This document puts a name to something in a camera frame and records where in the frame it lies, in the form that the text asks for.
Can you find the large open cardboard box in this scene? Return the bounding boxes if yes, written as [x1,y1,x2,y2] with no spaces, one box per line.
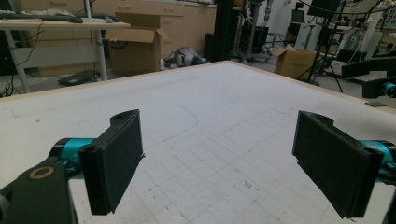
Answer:
[106,27,172,76]

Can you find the wooden cabinets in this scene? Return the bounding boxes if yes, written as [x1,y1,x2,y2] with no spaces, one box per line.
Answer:
[18,0,218,77]

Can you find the black monitor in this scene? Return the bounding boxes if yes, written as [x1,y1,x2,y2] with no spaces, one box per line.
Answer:
[306,0,342,19]

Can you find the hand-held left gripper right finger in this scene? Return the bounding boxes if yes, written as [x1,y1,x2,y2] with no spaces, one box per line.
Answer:
[291,109,385,219]

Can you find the white grid mat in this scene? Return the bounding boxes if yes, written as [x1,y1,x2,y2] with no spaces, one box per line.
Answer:
[0,62,396,224]

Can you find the small cardboard box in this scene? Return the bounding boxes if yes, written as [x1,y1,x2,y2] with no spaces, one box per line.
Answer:
[274,46,318,82]

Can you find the black flat device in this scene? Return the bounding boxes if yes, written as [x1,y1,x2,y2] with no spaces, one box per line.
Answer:
[58,69,101,87]

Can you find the grey rounded device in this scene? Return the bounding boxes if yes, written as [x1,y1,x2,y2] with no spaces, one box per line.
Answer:
[163,46,208,70]

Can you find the black keyboard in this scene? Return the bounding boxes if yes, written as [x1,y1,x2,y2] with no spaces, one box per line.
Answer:
[0,11,84,24]

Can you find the white desk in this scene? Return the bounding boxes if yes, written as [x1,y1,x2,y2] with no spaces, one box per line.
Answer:
[0,0,132,94]

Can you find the black frame stand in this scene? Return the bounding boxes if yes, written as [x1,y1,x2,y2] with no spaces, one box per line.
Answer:
[204,0,248,63]

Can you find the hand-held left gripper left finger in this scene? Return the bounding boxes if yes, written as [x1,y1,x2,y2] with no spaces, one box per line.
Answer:
[78,108,146,217]

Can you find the black tripod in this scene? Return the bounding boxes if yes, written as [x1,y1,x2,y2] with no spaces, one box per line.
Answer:
[295,0,344,93]

